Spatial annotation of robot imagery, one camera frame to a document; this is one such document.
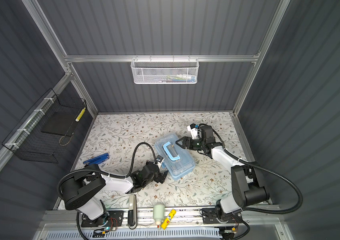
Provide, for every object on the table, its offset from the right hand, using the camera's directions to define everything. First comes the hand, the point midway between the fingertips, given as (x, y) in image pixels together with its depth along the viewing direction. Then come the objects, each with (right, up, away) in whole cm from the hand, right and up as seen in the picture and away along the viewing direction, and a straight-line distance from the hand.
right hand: (181, 144), depth 86 cm
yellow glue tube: (-8, -35, -15) cm, 39 cm away
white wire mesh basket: (-11, +51, +26) cm, 59 cm away
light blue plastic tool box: (-2, -10, -1) cm, 10 cm away
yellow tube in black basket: (-56, +17, -5) cm, 59 cm away
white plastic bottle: (-12, -31, -17) cm, 37 cm away
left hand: (-12, -14, +4) cm, 19 cm away
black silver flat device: (-25, -32, -14) cm, 43 cm away
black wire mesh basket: (-69, +5, -23) cm, 72 cm away
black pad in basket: (-62, +12, -9) cm, 64 cm away
